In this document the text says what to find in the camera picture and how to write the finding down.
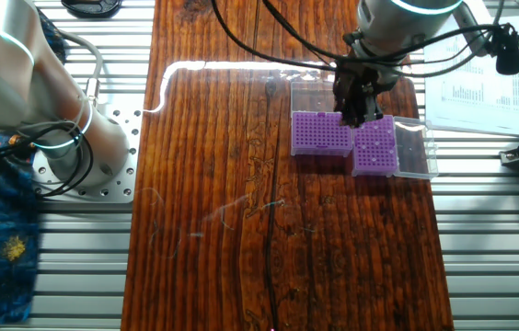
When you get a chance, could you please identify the brown wooden board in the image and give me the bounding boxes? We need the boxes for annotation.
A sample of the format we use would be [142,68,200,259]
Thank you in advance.
[120,0,455,331]

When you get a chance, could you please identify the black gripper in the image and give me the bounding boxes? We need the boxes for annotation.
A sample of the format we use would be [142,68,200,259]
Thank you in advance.
[332,57,398,129]

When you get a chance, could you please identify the black cable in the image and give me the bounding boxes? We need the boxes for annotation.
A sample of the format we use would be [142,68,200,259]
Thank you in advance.
[0,121,95,200]
[210,0,348,74]
[262,0,507,77]

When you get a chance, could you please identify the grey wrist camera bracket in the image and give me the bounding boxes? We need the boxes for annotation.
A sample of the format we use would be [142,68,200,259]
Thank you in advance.
[451,0,495,57]

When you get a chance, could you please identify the white printed paper sheet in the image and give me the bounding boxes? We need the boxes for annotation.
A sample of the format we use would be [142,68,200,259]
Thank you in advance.
[423,16,519,138]

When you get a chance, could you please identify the purple pipette tip box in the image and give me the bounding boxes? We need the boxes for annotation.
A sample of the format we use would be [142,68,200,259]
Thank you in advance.
[351,114,440,181]
[289,80,353,158]

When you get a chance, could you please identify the black C-clamp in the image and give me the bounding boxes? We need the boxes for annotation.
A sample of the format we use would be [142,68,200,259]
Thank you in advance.
[60,0,123,19]

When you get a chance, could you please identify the grey cable with metal connector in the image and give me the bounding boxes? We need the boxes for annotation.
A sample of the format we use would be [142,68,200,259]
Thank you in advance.
[59,31,104,105]

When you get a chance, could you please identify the silver perforated base plate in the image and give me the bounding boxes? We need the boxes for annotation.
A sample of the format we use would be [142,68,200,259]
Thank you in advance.
[31,103,144,204]

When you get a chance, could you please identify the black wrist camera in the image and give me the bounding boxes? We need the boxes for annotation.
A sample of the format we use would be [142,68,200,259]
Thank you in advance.
[493,22,519,76]

